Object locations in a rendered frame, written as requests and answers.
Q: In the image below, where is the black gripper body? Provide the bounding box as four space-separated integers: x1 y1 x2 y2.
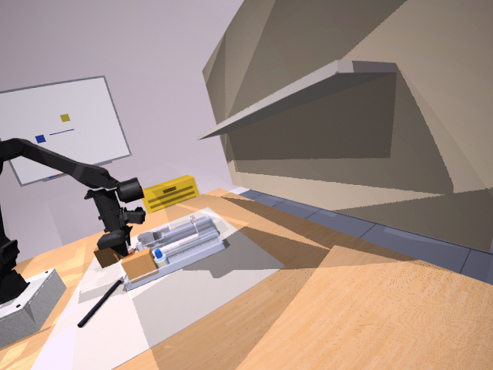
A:
97 206 129 251

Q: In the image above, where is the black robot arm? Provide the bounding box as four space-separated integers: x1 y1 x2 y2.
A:
0 138 146 304

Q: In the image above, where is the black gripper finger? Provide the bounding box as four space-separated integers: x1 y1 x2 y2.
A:
124 225 133 246
110 235 129 257

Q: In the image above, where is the black rod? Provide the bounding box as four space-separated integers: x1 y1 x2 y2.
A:
78 280 121 328

